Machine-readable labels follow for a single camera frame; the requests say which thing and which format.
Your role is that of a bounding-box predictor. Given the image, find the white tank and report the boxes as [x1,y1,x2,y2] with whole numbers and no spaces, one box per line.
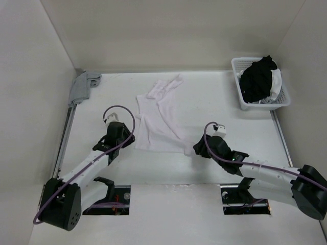
[135,75,195,157]
[259,69,283,104]

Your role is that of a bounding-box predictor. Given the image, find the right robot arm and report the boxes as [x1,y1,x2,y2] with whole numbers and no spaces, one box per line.
[193,135,326,221]

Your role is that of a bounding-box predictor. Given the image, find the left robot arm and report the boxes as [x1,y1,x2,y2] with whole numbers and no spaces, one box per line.
[33,121,135,231]

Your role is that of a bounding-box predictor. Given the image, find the black tank top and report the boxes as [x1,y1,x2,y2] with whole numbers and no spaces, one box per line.
[239,56,277,103]

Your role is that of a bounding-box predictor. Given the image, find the white plastic basket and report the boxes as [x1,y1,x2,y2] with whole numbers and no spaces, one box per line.
[231,57,291,111]

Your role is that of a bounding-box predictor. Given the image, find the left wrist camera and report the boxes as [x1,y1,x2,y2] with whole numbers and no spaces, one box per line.
[104,112,119,127]

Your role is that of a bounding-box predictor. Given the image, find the left metal table rail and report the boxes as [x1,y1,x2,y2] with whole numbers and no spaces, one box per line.
[50,105,77,178]

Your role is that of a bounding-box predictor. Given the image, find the metal table rail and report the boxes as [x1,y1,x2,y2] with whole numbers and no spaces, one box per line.
[50,105,77,178]
[270,111,294,167]

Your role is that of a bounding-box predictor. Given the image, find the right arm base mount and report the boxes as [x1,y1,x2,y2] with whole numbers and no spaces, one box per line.
[220,185,271,215]

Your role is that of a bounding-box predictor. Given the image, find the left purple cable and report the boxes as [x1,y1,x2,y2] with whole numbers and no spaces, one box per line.
[33,105,136,225]

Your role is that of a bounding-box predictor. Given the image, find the purple cable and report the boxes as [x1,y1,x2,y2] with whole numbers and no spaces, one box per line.
[33,105,136,225]
[203,121,327,192]

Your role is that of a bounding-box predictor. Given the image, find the right metal table rail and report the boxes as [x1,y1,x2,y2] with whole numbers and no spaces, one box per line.
[270,111,294,167]

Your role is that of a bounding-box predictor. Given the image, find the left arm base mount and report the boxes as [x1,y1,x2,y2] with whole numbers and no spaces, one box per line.
[82,185,131,216]

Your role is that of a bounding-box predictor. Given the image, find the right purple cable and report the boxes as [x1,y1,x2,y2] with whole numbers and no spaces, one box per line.
[203,121,327,192]

